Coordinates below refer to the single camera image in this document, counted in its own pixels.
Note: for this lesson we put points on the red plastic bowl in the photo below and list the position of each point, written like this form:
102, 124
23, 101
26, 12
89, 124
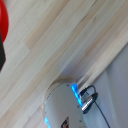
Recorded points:
2, 16

